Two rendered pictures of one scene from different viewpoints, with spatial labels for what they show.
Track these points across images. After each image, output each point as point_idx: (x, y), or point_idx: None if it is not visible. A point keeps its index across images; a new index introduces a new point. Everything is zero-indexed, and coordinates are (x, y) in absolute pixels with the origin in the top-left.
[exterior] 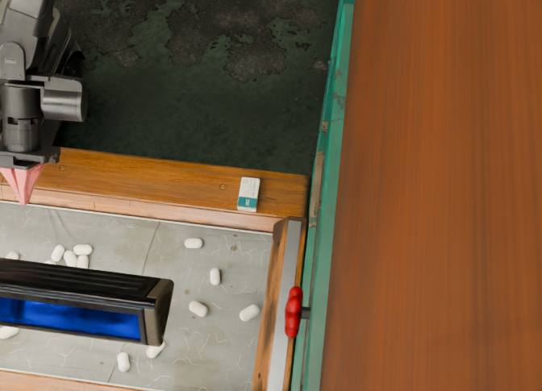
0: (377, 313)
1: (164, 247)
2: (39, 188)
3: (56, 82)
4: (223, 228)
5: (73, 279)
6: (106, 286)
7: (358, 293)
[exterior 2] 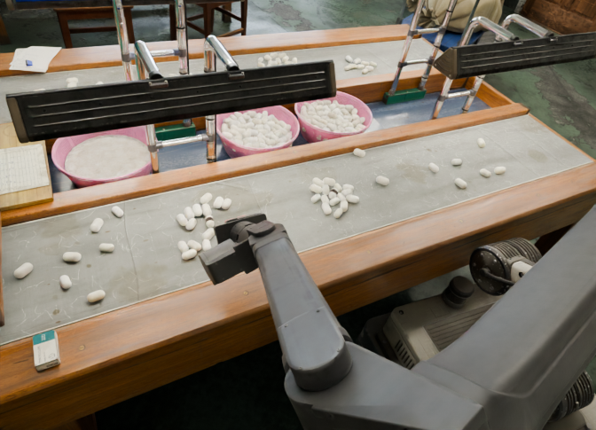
0: None
1: (124, 285)
2: (251, 272)
3: (229, 253)
4: (73, 321)
5: (82, 104)
6: (52, 102)
7: None
